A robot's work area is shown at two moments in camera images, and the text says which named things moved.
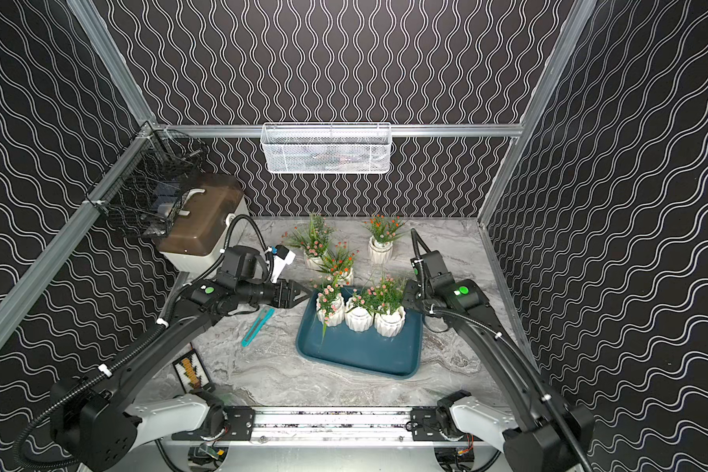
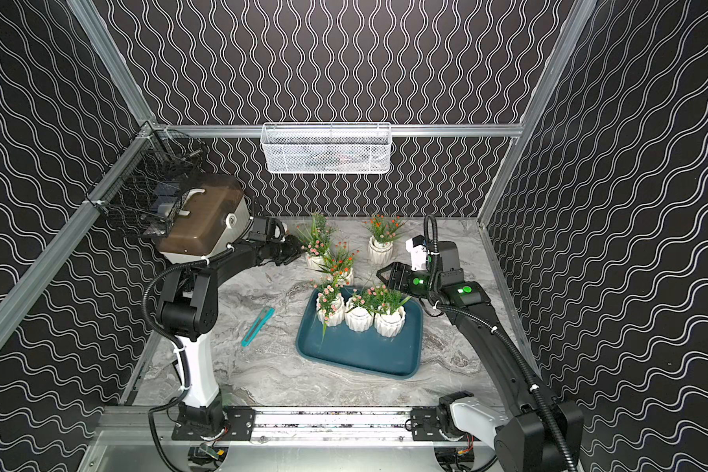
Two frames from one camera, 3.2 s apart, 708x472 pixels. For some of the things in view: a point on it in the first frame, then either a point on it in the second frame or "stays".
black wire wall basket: [144, 193] stays
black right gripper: [410, 287] -> [397, 269]
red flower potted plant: [338, 264] stays
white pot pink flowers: [329, 305] stays
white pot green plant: [390, 316] stays
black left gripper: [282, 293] -> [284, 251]
